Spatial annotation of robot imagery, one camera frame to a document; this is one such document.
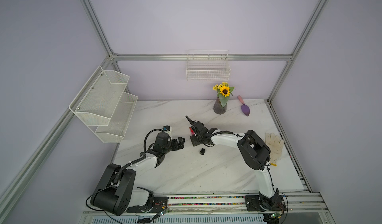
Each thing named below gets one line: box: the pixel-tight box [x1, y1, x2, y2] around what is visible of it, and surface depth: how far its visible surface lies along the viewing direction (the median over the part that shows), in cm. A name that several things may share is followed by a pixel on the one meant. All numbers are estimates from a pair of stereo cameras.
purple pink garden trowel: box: [237, 95, 251, 117], surface depth 117 cm
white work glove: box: [264, 132, 285, 167], surface depth 97 cm
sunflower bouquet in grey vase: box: [212, 81, 235, 115], surface depth 95 cm
